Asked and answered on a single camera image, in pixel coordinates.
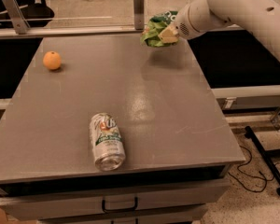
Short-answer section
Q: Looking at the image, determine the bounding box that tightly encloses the grey drawer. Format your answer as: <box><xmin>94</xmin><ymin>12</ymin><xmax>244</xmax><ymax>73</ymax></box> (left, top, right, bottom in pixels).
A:
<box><xmin>0</xmin><ymin>178</ymin><xmax>230</xmax><ymax>220</ymax></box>
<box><xmin>38</xmin><ymin>204</ymin><xmax>207</xmax><ymax>224</ymax></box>

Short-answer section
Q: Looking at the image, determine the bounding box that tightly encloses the metal bracket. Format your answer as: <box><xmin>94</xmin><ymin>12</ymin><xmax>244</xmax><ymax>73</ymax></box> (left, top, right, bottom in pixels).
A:
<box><xmin>133</xmin><ymin>0</ymin><xmax>145</xmax><ymax>30</ymax></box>
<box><xmin>2</xmin><ymin>0</ymin><xmax>30</xmax><ymax>35</ymax></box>

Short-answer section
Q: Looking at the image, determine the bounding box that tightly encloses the black floor cable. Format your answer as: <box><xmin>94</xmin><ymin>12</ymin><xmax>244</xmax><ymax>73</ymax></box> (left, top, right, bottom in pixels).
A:
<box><xmin>227</xmin><ymin>145</ymin><xmax>280</xmax><ymax>193</ymax></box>

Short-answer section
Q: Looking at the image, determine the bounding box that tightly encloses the black stand leg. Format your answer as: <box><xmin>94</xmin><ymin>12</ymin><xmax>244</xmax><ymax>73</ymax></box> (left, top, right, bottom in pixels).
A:
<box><xmin>245</xmin><ymin>126</ymin><xmax>280</xmax><ymax>196</ymax></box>

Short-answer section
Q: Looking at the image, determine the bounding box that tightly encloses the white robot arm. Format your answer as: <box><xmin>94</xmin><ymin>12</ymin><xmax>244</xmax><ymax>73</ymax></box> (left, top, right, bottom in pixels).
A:
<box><xmin>159</xmin><ymin>0</ymin><xmax>280</xmax><ymax>62</ymax></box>

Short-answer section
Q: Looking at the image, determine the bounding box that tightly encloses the green rice chip bag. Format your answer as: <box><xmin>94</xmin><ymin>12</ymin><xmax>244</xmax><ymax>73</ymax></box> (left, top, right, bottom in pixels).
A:
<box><xmin>140</xmin><ymin>11</ymin><xmax>178</xmax><ymax>48</ymax></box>

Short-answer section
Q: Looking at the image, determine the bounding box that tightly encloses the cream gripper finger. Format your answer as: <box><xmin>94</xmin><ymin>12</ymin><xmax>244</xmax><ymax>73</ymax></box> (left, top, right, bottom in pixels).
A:
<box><xmin>158</xmin><ymin>25</ymin><xmax>179</xmax><ymax>44</ymax></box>

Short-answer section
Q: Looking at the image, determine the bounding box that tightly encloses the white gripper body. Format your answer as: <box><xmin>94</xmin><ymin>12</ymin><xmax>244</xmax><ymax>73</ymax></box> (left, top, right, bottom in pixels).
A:
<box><xmin>174</xmin><ymin>0</ymin><xmax>231</xmax><ymax>40</ymax></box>

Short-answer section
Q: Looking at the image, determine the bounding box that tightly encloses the orange fruit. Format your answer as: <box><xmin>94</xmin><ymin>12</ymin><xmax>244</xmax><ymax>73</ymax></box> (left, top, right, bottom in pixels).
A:
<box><xmin>43</xmin><ymin>51</ymin><xmax>62</xmax><ymax>70</ymax></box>

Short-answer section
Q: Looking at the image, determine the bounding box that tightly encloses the left metal bracket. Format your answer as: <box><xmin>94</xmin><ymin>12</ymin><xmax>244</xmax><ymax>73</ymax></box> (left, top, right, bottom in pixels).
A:
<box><xmin>2</xmin><ymin>0</ymin><xmax>30</xmax><ymax>35</ymax></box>

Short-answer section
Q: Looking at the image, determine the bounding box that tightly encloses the black drawer handle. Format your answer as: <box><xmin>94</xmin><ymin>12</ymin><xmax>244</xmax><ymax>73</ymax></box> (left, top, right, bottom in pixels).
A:
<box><xmin>101</xmin><ymin>197</ymin><xmax>138</xmax><ymax>214</ymax></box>

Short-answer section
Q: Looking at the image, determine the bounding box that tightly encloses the black office chair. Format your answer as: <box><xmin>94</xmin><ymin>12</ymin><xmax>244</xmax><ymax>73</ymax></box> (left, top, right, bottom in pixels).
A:
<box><xmin>0</xmin><ymin>0</ymin><xmax>55</xmax><ymax>30</ymax></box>

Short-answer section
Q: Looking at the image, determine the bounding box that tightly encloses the middle metal bracket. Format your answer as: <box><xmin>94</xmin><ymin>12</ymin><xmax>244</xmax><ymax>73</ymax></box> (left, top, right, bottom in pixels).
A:
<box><xmin>133</xmin><ymin>0</ymin><xmax>145</xmax><ymax>30</ymax></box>

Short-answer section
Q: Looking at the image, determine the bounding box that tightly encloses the grey lower drawer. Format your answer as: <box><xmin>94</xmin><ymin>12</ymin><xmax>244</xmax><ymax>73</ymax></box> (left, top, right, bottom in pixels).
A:
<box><xmin>38</xmin><ymin>204</ymin><xmax>207</xmax><ymax>224</ymax></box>

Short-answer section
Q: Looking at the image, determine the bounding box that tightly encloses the silver soda can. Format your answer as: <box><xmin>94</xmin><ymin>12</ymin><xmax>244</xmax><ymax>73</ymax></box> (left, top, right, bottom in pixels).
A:
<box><xmin>90</xmin><ymin>113</ymin><xmax>126</xmax><ymax>171</ymax></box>

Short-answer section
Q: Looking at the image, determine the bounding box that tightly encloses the grey top drawer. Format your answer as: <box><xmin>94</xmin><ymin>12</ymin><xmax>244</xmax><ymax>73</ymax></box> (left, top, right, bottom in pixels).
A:
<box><xmin>0</xmin><ymin>178</ymin><xmax>230</xmax><ymax>220</ymax></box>

